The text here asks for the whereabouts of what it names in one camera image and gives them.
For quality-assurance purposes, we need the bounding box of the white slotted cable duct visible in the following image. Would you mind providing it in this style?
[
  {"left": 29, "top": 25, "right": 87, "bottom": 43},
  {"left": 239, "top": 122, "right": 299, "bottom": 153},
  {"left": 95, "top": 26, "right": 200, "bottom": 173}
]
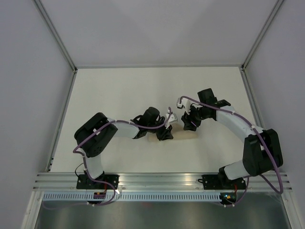
[{"left": 42, "top": 191, "right": 221, "bottom": 202}]

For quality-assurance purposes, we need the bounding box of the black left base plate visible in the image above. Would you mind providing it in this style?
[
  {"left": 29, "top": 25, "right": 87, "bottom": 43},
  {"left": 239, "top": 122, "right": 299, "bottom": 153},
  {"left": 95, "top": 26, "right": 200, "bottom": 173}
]
[{"left": 76, "top": 174, "right": 119, "bottom": 190}]

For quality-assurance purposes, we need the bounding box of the aluminium frame post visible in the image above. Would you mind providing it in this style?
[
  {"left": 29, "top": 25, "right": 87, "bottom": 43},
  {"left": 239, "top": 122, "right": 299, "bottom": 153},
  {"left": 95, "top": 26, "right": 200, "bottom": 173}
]
[
  {"left": 239, "top": 0, "right": 285, "bottom": 72},
  {"left": 32, "top": 0, "right": 77, "bottom": 73}
]

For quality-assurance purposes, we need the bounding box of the right aluminium side rail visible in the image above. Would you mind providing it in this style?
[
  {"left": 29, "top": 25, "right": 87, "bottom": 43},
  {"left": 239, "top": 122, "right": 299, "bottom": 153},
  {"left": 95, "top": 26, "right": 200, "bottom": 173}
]
[{"left": 239, "top": 65, "right": 266, "bottom": 129}]

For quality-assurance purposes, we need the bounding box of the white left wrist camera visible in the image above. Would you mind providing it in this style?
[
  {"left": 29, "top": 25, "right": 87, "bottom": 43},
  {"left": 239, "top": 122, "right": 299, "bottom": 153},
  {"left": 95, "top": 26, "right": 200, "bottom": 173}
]
[{"left": 164, "top": 109, "right": 178, "bottom": 129}]

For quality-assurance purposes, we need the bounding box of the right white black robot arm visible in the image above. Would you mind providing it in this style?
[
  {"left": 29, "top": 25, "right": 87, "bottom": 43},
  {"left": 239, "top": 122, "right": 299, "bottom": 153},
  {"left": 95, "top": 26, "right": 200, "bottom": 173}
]
[{"left": 177, "top": 88, "right": 283, "bottom": 193}]

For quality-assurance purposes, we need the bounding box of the beige cloth napkin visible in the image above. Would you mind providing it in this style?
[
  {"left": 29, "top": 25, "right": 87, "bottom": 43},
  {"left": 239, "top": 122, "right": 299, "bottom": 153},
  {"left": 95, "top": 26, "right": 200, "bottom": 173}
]
[{"left": 148, "top": 130, "right": 198, "bottom": 142}]

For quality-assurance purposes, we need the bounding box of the left aluminium frame post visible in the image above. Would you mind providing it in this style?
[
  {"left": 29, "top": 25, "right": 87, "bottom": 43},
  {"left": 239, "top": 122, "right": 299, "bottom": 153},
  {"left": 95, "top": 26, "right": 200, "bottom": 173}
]
[{"left": 32, "top": 0, "right": 77, "bottom": 73}]

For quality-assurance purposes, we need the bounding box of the right aluminium frame post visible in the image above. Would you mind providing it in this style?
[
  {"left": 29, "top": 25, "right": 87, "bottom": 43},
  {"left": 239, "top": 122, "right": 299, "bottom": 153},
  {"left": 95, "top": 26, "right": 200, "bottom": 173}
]
[{"left": 239, "top": 0, "right": 285, "bottom": 72}]

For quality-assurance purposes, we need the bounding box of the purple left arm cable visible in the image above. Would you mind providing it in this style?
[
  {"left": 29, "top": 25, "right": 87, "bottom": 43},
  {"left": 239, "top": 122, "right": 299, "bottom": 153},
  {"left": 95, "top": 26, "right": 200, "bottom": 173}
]
[{"left": 42, "top": 107, "right": 172, "bottom": 210}]

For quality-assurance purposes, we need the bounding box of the left aluminium side rail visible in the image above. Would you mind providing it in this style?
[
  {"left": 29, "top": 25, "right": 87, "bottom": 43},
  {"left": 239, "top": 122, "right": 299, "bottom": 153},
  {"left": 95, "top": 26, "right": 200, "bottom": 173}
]
[{"left": 44, "top": 69, "right": 78, "bottom": 172}]

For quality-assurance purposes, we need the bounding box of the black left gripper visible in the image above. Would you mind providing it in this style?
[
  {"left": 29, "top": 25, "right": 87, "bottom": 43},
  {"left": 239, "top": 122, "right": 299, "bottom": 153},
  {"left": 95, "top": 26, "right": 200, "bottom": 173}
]
[{"left": 147, "top": 118, "right": 173, "bottom": 142}]

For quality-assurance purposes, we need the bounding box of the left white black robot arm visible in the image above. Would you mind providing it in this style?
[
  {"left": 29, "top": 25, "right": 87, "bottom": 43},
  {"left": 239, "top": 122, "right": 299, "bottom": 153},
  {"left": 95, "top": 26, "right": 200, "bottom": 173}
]
[{"left": 73, "top": 107, "right": 177, "bottom": 190}]

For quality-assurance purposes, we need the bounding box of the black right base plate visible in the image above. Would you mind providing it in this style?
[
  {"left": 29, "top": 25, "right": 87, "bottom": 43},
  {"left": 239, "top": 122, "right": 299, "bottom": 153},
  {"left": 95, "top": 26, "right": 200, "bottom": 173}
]
[{"left": 197, "top": 175, "right": 246, "bottom": 190}]

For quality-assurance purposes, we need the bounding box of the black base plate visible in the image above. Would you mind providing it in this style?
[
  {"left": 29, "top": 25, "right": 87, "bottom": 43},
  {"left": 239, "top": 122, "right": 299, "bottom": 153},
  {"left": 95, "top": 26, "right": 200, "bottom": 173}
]
[
  {"left": 76, "top": 174, "right": 119, "bottom": 190},
  {"left": 197, "top": 175, "right": 246, "bottom": 190}
]

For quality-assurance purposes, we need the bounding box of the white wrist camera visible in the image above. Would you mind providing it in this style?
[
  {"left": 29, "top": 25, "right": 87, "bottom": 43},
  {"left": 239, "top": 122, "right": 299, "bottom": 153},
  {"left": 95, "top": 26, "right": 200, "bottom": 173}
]
[
  {"left": 176, "top": 96, "right": 192, "bottom": 114},
  {"left": 164, "top": 109, "right": 178, "bottom": 129}
]

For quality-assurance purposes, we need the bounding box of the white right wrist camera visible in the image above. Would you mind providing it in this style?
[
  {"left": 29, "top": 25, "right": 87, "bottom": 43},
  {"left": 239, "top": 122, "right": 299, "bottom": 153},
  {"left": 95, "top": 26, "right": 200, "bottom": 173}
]
[{"left": 176, "top": 96, "right": 192, "bottom": 114}]

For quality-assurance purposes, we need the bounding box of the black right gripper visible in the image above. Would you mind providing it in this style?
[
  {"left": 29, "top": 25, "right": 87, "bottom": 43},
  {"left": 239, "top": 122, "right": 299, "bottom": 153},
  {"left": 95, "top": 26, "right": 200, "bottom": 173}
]
[{"left": 181, "top": 103, "right": 209, "bottom": 132}]

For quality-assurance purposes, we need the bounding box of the aluminium side rail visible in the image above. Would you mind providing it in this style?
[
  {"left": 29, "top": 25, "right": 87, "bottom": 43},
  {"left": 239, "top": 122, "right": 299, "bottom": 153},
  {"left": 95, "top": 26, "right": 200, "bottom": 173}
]
[
  {"left": 44, "top": 69, "right": 78, "bottom": 172},
  {"left": 239, "top": 65, "right": 266, "bottom": 129}
]

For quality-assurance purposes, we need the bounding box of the aluminium front mounting rail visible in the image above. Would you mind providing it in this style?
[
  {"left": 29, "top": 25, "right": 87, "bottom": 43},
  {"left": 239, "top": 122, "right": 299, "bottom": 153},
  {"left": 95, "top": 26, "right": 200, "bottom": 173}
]
[{"left": 33, "top": 172, "right": 292, "bottom": 192}]

